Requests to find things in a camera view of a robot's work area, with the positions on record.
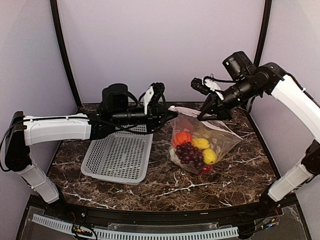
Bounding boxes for dark red toy grapes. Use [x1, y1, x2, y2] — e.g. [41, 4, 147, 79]
[175, 141, 206, 169]

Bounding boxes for clear pink-dotted zip bag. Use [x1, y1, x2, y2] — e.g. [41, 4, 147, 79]
[168, 105, 243, 175]

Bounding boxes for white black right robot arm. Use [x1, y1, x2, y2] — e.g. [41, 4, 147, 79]
[191, 62, 320, 217]

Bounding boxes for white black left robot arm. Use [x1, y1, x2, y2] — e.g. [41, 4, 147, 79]
[0, 82, 178, 218]

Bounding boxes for orange toy fruit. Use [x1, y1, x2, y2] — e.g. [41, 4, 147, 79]
[171, 131, 192, 147]

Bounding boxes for black vertical frame post left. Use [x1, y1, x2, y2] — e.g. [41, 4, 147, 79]
[49, 0, 82, 109]

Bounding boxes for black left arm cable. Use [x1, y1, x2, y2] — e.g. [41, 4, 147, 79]
[0, 127, 16, 173]

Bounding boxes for white slotted cable duct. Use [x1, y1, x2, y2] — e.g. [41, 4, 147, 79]
[32, 214, 239, 240]

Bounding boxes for large yellow toy fruit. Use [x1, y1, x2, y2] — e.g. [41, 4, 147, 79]
[192, 138, 210, 150]

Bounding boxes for small yellow toy fruit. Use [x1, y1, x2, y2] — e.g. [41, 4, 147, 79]
[202, 148, 217, 165]

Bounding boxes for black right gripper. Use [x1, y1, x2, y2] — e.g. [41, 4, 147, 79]
[197, 74, 261, 120]

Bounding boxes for black vertical frame post right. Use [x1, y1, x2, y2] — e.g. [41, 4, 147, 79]
[253, 0, 272, 67]

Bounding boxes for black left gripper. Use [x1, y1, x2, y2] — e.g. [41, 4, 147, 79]
[112, 102, 178, 133]

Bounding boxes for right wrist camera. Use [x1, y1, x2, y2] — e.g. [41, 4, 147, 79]
[190, 76, 224, 100]

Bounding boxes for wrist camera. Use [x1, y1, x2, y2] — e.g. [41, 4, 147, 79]
[138, 82, 165, 115]
[190, 76, 224, 100]

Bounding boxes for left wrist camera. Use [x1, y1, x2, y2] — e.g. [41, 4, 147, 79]
[138, 82, 165, 115]

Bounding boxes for black vertical frame post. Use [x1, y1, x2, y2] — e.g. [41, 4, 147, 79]
[253, 0, 272, 67]
[49, 0, 82, 109]

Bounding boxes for red toy bell pepper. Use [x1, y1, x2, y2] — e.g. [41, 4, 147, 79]
[201, 165, 212, 174]

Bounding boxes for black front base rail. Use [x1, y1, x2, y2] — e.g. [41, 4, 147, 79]
[16, 194, 311, 240]

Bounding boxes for white perforated plastic basket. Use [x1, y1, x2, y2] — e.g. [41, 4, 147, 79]
[81, 131, 153, 185]

